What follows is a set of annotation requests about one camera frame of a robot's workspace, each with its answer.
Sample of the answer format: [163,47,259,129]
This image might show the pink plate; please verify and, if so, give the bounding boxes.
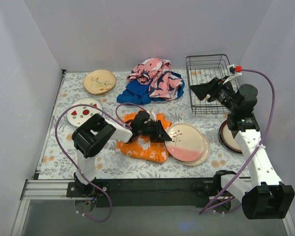
[165,123,205,162]

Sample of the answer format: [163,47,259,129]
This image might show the brown rimmed cream plate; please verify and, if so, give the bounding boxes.
[219,120,242,153]

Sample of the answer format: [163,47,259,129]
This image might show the blue and cream plate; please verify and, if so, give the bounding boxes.
[176,134,210,166]

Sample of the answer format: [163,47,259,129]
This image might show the yellow rimmed plate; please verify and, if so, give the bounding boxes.
[83,69,117,95]

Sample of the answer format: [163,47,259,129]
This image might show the white blue rimmed plate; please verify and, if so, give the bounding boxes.
[67,98,102,127]

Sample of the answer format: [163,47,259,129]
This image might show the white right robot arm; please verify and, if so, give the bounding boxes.
[190,78,295,219]

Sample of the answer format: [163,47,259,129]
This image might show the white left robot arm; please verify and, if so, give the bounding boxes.
[72,111,172,197]

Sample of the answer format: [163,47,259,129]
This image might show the floral table mat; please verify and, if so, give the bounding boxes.
[39,72,245,180]

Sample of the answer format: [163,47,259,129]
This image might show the orange tie-dye folded shorts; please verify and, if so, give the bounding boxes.
[115,112,174,164]

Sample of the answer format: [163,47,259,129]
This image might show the pink navy patterned cloth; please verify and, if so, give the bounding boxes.
[126,58,185,101]

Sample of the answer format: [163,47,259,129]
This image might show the blue cloth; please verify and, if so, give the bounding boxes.
[116,71,185,106]

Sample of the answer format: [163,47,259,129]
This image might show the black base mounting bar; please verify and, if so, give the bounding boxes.
[66,178,243,208]

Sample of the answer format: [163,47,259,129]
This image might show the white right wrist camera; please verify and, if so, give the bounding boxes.
[227,64,242,79]

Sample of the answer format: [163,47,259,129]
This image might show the black wire dish rack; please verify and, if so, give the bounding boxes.
[185,54,231,116]

